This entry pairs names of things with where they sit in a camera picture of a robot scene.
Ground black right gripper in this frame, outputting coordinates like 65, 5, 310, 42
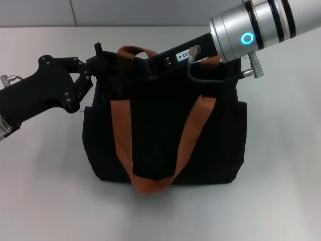
146, 32, 222, 79

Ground left gripper silver cable plug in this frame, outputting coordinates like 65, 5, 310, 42
0, 73, 25, 88

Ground black food bag brown straps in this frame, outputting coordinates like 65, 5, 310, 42
82, 41, 248, 195

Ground right gripper cable silver plugs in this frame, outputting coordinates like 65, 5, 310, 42
187, 45, 264, 85

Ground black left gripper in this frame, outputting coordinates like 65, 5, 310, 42
0, 54, 108, 133

